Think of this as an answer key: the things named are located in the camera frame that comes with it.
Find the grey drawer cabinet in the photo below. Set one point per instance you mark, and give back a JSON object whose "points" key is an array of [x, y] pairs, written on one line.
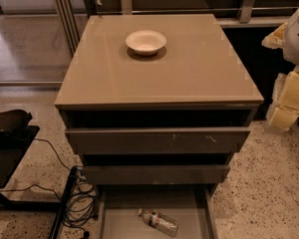
{"points": [[195, 80]]}

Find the sliding glass door frame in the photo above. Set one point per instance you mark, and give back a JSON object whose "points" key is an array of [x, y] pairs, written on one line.
{"points": [[67, 18]]}

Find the bottom open grey drawer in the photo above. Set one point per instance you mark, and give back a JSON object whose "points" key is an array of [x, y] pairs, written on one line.
{"points": [[190, 207]]}

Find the top grey drawer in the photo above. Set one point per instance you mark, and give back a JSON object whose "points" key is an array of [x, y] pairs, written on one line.
{"points": [[157, 140]]}

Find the middle grey drawer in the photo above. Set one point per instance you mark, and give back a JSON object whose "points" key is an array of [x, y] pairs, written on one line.
{"points": [[156, 175]]}

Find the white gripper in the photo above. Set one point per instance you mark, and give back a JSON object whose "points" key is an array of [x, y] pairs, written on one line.
{"points": [[297, 39]]}

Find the black object on table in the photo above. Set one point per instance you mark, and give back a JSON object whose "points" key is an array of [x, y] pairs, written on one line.
{"points": [[13, 122]]}

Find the white paper bowl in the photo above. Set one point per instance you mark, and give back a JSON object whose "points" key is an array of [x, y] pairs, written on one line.
{"points": [[145, 42]]}

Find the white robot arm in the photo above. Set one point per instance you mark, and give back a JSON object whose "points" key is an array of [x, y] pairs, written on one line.
{"points": [[286, 38]]}

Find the clear plastic water bottle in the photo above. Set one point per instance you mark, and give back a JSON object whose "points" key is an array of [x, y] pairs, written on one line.
{"points": [[160, 222]]}

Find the black side table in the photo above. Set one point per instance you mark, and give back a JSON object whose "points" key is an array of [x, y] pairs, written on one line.
{"points": [[13, 147]]}

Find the metal railing frame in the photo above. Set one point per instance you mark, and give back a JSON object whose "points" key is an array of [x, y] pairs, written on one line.
{"points": [[230, 13]]}

